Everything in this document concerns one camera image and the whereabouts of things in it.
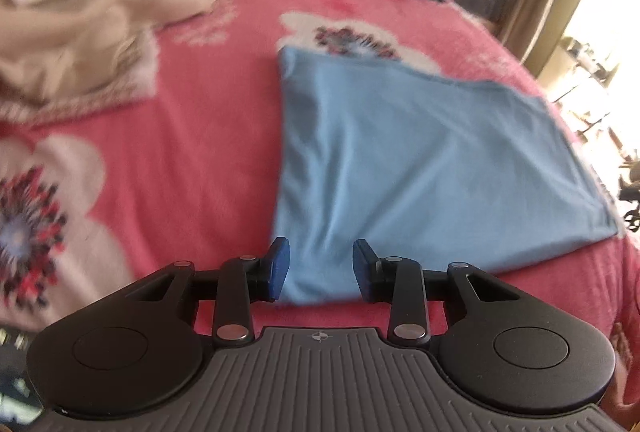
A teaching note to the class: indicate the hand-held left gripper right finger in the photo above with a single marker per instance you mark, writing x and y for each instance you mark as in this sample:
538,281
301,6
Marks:
361,269

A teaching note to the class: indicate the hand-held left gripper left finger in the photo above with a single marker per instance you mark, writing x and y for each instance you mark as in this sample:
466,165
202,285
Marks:
280,269

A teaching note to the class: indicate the light blue T-shirt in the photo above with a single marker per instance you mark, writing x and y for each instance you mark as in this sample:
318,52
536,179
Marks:
425,162

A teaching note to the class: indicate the pink floral blanket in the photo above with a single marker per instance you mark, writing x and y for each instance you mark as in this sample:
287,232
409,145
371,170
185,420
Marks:
200,137

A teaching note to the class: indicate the white fuzzy cloth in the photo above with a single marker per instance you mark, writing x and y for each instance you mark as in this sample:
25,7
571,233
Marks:
125,84

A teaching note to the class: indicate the beige cloth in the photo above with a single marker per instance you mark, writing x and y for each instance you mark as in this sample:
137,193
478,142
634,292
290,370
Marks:
65,47

